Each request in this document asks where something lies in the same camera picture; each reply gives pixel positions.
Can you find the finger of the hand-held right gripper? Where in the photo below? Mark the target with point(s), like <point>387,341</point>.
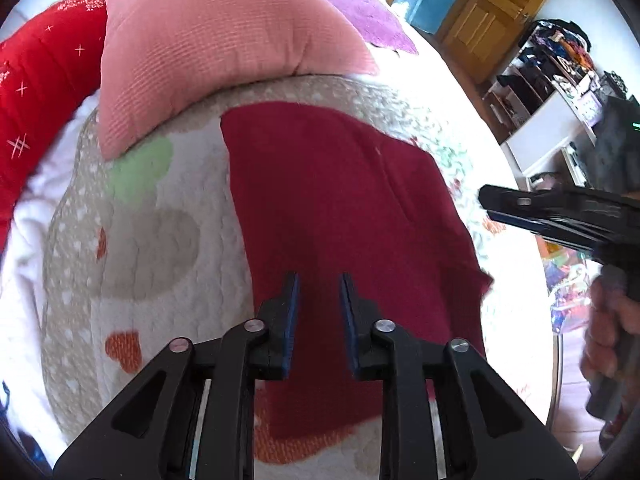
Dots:
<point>530,226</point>
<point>525,200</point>

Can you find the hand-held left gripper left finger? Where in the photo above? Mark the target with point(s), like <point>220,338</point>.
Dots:
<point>292,330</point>

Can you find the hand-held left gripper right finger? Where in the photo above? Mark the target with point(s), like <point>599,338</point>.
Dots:
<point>348,330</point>

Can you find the dark red sweater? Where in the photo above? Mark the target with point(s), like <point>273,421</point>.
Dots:
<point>325,185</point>

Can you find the pile of clothes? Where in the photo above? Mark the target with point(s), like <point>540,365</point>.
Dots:
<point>555,45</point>

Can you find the person's right hand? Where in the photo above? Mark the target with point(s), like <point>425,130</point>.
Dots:
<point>607,335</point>

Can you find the pink grey cloth bundle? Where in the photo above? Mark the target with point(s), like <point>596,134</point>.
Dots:
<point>544,181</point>

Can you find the iridescent plastic bag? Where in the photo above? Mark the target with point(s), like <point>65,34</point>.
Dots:
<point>565,285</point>

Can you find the white desk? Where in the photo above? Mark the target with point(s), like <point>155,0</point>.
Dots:
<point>550,130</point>

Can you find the white open shelf unit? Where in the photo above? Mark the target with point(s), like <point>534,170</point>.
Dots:
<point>520,95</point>

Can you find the quilted patterned bedspread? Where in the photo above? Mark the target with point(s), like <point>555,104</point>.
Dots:
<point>150,260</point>

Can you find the wooden panel door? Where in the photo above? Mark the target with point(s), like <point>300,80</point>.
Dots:
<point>490,10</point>

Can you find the purple fuzzy pillow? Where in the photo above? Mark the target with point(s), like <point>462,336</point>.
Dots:
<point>370,20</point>

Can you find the white bed sheet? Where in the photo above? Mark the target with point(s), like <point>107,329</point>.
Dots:
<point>25,285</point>

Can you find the pink ribbed pillow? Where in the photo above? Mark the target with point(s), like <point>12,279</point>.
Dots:
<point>200,50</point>

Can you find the red floral quilt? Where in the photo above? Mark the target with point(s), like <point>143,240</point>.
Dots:
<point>40,85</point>

